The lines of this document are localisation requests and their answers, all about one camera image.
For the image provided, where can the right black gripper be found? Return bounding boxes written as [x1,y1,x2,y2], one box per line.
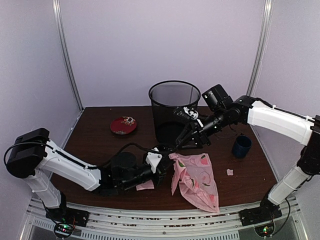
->
[175,107,229,151]

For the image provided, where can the pink plastic trash bag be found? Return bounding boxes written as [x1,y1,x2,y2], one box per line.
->
[169,153,220,213]

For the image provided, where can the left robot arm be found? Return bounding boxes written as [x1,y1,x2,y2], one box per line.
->
[3,128,176,222]

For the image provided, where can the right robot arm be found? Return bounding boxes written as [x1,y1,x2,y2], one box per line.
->
[174,84,320,221]

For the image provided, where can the black mesh trash bin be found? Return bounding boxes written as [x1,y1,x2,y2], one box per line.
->
[148,79,201,145]

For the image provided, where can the torn pink bag piece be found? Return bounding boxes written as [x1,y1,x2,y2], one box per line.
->
[136,180,155,191]

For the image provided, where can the dark blue cup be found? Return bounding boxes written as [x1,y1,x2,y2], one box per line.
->
[231,135,253,159]

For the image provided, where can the small pink bag scrap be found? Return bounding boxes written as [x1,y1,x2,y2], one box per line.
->
[226,169,234,176]

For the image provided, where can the red floral plate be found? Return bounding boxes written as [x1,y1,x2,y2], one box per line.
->
[110,116,138,135]

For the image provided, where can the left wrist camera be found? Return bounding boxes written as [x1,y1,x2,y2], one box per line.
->
[145,143,176,174]

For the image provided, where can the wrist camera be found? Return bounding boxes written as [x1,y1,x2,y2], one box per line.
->
[173,106,204,128]
[145,143,176,174]

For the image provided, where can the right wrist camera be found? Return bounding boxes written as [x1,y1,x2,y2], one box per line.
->
[173,106,204,128]

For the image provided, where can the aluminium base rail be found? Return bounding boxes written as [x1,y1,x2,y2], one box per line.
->
[19,194,308,240]

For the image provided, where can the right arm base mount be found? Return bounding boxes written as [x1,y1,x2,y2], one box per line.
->
[238,206,283,238]

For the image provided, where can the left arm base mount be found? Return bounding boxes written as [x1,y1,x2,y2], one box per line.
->
[44,207,90,239]

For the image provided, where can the right aluminium frame post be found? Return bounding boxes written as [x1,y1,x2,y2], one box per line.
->
[242,0,274,109]

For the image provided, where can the aluminium frame post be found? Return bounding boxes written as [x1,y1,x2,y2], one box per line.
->
[52,0,84,112]
[242,0,274,109]

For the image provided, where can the left aluminium frame post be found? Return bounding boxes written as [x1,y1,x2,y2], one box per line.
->
[52,0,84,112]

